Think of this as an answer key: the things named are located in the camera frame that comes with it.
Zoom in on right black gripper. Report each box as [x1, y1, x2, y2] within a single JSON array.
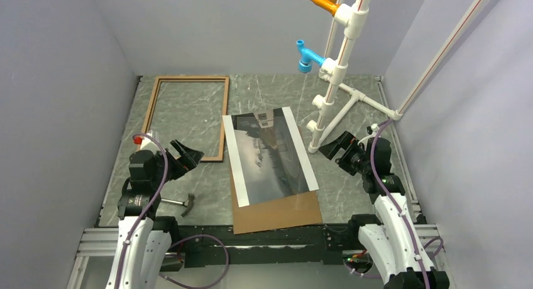
[[319, 131, 372, 175]]

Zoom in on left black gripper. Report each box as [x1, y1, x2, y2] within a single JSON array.
[[151, 139, 203, 188]]

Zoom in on brown wooden picture frame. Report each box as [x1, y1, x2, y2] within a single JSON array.
[[142, 75, 230, 163]]

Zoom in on glossy photo white borders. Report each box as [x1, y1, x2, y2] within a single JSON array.
[[222, 107, 319, 207]]

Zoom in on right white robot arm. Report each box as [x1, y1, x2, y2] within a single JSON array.
[[319, 131, 451, 288]]

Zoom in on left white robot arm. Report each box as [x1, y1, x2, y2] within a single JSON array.
[[106, 139, 204, 288]]

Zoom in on small claw hammer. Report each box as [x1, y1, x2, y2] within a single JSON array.
[[161, 194, 195, 217]]

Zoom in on brown cardboard backing board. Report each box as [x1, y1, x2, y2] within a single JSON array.
[[230, 177, 322, 234]]

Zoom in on blue pipe fitting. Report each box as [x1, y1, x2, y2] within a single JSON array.
[[296, 40, 326, 74]]

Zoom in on white pvc pipe stand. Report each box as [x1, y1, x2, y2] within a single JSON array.
[[306, 0, 489, 153]]

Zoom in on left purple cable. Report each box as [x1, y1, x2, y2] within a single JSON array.
[[114, 133, 230, 289]]

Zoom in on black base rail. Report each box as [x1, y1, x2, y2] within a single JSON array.
[[169, 222, 368, 268]]

